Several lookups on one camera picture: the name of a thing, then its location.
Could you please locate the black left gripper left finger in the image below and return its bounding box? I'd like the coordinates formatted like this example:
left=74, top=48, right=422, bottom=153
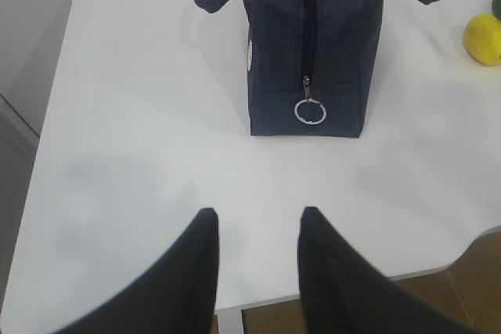
left=60, top=208, right=218, bottom=333

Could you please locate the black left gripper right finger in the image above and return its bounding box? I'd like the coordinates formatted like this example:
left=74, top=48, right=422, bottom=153
left=297, top=207, right=472, bottom=334

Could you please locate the silver zipper pull ring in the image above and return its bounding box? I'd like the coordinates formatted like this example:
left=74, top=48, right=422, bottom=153
left=293, top=75, right=329, bottom=125

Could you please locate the dark navy fabric lunch bag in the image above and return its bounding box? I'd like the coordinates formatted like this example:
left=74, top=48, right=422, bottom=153
left=194, top=0, right=440, bottom=138

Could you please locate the yellow toy corn piece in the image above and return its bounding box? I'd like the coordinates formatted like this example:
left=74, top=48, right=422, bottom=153
left=463, top=13, right=500, bottom=66

